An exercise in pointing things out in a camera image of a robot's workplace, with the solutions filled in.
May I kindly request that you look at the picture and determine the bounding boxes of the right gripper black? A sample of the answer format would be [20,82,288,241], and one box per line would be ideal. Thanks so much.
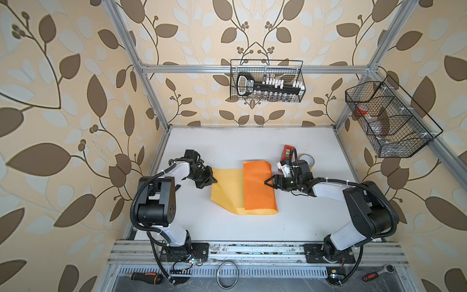
[264,174,301,191]

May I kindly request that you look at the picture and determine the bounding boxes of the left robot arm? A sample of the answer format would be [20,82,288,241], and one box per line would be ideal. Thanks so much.
[130,150,217,251]

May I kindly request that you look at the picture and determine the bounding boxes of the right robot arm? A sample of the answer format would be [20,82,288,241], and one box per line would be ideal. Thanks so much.
[264,160,400,263]

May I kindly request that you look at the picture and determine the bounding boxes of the red tape dispenser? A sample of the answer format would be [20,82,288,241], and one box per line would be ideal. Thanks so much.
[280,145,296,164]

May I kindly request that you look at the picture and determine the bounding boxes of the yellow tape roll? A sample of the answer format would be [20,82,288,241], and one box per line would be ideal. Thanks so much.
[299,153,315,170]

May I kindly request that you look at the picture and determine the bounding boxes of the black socket tool set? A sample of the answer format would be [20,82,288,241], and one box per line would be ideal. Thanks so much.
[233,73,306,97]

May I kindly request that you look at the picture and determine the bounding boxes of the red capped item in basket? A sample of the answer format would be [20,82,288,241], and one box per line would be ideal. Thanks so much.
[356,104,369,117]

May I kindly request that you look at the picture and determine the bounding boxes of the orange black screwdriver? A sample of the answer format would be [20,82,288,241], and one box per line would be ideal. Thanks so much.
[130,273,164,285]

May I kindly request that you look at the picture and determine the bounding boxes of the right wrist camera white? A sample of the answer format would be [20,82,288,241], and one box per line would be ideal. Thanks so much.
[277,160,292,178]

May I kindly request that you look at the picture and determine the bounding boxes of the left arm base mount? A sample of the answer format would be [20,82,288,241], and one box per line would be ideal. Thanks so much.
[161,242,210,264]

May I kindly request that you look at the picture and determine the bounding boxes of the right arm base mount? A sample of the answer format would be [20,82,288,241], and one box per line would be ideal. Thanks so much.
[303,243,356,264]

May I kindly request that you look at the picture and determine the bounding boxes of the metal ring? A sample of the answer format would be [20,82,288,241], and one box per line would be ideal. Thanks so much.
[215,260,240,290]

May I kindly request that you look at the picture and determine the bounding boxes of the black wire basket back wall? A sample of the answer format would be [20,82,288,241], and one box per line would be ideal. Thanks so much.
[230,58,306,103]

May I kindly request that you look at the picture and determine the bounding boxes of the black wire basket wall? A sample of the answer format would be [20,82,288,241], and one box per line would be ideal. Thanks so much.
[345,75,443,158]
[230,58,306,103]

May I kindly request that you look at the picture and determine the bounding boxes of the aluminium front rail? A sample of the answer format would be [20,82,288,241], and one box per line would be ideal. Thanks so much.
[107,240,409,267]

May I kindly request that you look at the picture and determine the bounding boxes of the black wire basket right wall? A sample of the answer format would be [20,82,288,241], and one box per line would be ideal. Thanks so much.
[345,75,443,158]

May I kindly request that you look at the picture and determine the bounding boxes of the red handled ratchet wrench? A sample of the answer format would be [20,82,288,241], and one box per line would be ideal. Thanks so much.
[362,264,395,282]

